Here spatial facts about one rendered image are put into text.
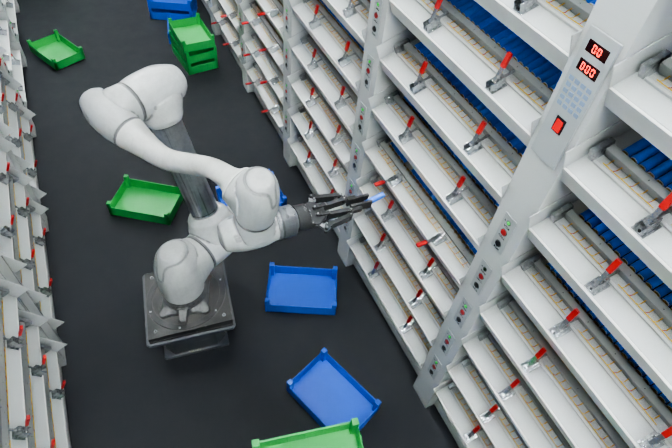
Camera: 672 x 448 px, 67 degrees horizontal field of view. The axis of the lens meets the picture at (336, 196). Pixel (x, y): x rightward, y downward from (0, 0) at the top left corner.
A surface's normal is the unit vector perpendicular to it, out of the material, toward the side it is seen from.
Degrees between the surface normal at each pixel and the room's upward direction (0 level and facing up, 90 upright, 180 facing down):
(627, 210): 22
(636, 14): 90
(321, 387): 0
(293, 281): 0
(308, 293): 0
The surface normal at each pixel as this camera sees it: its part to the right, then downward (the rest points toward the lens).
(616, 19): -0.90, 0.27
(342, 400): 0.07, -0.67
